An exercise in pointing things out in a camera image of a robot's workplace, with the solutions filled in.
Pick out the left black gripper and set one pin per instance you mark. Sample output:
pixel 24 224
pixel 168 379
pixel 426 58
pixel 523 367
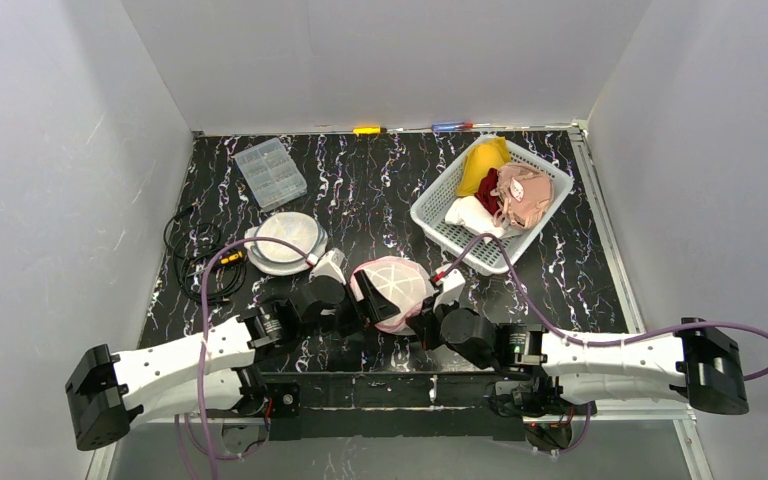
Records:
pixel 360 299

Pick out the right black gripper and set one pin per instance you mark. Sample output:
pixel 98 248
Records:
pixel 430 312

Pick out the white mesh bag pink zipper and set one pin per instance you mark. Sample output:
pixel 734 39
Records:
pixel 404 283

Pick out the white plastic basket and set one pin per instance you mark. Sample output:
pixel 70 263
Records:
pixel 429 210

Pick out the white mesh bag blue zipper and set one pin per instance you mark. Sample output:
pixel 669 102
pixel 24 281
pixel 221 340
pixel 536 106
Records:
pixel 281 244

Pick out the red bra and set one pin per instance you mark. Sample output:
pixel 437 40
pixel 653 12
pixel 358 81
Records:
pixel 485 192

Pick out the beige pink bra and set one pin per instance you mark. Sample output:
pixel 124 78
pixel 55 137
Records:
pixel 523 194

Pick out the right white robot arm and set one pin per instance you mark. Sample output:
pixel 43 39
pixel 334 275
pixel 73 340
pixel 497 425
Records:
pixel 555 370

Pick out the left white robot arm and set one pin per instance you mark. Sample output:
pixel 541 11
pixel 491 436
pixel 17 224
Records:
pixel 108 393

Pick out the white bra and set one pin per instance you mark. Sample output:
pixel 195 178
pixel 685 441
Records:
pixel 469 213

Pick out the yellow bra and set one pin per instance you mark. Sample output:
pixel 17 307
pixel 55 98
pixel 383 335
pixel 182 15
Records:
pixel 490 154

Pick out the clear plastic organizer box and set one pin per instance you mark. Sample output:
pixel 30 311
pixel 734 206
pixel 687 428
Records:
pixel 271 174

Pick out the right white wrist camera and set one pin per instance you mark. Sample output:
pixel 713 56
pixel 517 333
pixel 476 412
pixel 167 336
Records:
pixel 449 283

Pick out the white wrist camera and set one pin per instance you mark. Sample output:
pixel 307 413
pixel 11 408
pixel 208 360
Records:
pixel 330 265
pixel 449 283

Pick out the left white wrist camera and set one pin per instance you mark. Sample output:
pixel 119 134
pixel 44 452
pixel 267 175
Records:
pixel 330 265

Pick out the black base frame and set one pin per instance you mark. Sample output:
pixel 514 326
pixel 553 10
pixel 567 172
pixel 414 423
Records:
pixel 415 404

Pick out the yellow handled screwdriver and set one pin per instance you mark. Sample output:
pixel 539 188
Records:
pixel 370 130

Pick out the blue red handled screwdriver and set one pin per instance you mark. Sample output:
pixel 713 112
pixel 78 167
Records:
pixel 451 126

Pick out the aluminium side rail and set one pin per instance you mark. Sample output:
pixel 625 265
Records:
pixel 682 417

